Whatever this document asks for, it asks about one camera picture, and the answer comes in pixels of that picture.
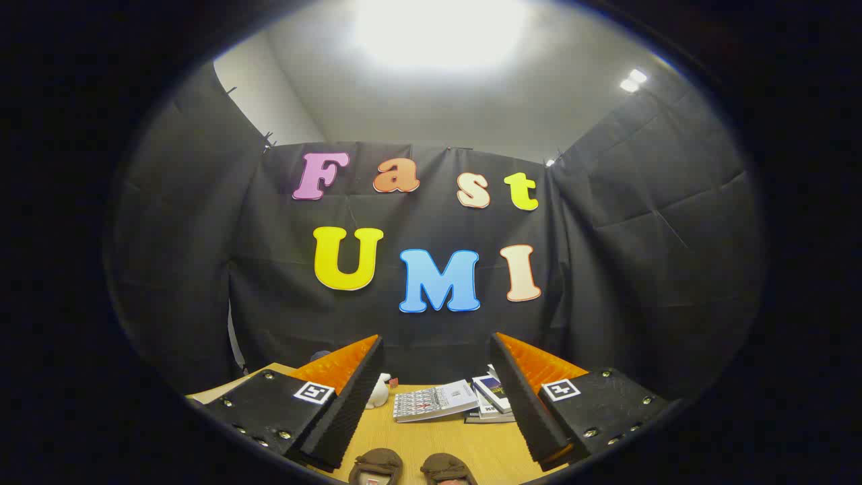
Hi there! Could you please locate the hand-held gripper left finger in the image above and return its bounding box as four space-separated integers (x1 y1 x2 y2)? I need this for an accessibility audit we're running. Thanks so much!
202 335 386 472

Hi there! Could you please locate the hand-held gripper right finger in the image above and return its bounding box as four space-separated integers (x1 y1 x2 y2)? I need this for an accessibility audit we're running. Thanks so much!
488 331 671 472

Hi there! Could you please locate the brown fuzzy shoe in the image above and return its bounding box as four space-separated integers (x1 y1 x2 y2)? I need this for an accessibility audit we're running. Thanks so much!
348 448 405 485
420 453 479 485

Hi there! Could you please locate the white book blue cover picture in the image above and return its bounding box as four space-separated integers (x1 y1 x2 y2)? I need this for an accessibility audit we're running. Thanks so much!
471 375 512 414

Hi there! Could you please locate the white duck plush toy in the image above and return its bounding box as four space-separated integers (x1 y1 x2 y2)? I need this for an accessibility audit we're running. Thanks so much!
366 373 393 410

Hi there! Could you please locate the patterned cover white book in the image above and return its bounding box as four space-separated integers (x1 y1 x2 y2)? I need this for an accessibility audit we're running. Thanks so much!
393 379 480 424

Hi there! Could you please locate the large ceiling light panel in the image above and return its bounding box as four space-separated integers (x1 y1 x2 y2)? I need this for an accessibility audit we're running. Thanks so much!
354 0 529 68

